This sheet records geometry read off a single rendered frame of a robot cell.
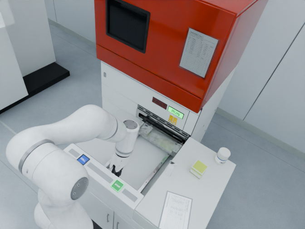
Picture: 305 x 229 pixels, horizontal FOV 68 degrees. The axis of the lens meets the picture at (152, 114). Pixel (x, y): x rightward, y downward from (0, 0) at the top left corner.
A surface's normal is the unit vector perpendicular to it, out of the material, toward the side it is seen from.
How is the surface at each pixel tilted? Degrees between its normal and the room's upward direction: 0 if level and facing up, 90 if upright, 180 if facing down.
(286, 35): 90
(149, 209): 0
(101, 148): 0
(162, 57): 90
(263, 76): 90
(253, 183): 0
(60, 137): 94
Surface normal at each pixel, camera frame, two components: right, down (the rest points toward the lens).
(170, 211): 0.14, -0.68
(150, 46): -0.56, 0.54
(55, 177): -0.05, -0.29
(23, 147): -0.01, -0.48
